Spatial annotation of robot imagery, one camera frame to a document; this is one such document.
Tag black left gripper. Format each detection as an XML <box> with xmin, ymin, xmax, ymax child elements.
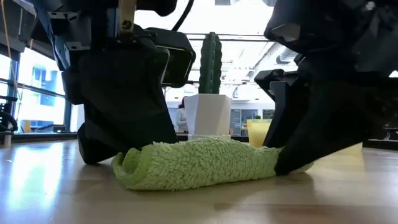
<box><xmin>46</xmin><ymin>9</ymin><xmax>178</xmax><ymax>165</ymax></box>

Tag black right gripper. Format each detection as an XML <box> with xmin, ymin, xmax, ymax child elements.
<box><xmin>254</xmin><ymin>0</ymin><xmax>398</xmax><ymax>176</ymax></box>

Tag golden yellow microfiber towel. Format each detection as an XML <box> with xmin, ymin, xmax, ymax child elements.
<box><xmin>246</xmin><ymin>118</ymin><xmax>273</xmax><ymax>148</ymax></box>

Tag lemon yellow microfiber towel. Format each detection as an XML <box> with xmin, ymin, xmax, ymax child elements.
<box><xmin>337</xmin><ymin>142</ymin><xmax>364</xmax><ymax>154</ymax></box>

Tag lime green microfiber towel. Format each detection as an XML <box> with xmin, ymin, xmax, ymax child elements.
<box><xmin>111</xmin><ymin>136</ymin><xmax>314</xmax><ymax>192</ymax></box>

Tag person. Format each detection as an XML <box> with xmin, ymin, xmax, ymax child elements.
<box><xmin>174</xmin><ymin>95</ymin><xmax>190</xmax><ymax>133</ymax></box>

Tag white hexagonal plant pot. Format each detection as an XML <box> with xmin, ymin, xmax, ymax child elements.
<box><xmin>183</xmin><ymin>93</ymin><xmax>232</xmax><ymax>140</ymax></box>

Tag green cactus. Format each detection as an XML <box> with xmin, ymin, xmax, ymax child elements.
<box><xmin>198</xmin><ymin>31</ymin><xmax>223</xmax><ymax>95</ymax></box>

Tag black aluminium table frame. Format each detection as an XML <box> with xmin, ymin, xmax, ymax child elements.
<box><xmin>0</xmin><ymin>131</ymin><xmax>398</xmax><ymax>151</ymax></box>

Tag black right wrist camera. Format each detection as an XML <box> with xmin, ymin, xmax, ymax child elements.
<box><xmin>263</xmin><ymin>0</ymin><xmax>315</xmax><ymax>54</ymax></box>

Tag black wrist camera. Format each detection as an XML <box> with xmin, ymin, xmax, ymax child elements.
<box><xmin>145</xmin><ymin>27</ymin><xmax>197</xmax><ymax>89</ymax></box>
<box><xmin>263</xmin><ymin>0</ymin><xmax>315</xmax><ymax>54</ymax></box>

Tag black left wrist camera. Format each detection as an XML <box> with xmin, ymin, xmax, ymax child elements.
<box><xmin>145</xmin><ymin>27</ymin><xmax>197</xmax><ymax>89</ymax></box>

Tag black looped cable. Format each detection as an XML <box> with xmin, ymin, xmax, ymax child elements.
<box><xmin>0</xmin><ymin>95</ymin><xmax>19</xmax><ymax>147</ymax></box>

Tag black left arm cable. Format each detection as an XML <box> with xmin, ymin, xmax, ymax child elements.
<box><xmin>172</xmin><ymin>0</ymin><xmax>196</xmax><ymax>32</ymax></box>

